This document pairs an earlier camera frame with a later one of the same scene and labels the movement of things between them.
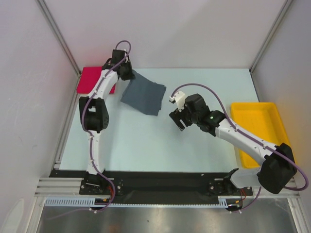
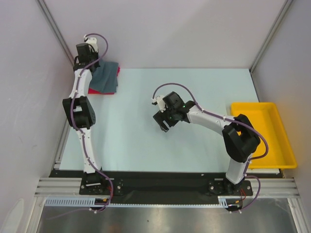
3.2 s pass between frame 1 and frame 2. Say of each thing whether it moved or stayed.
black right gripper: moved
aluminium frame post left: stayed
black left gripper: moved
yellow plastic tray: stayed
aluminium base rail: stayed
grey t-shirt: moved
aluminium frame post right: stayed
